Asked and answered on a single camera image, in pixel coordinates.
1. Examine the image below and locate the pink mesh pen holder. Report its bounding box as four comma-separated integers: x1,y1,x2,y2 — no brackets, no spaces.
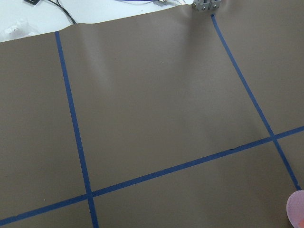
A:
286,190,304,228

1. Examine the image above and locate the brown paper table mat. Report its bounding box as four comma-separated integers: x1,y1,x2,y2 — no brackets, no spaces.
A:
0,0,304,228

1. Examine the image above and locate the aluminium frame post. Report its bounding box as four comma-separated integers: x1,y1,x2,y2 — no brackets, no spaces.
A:
192,0,223,11

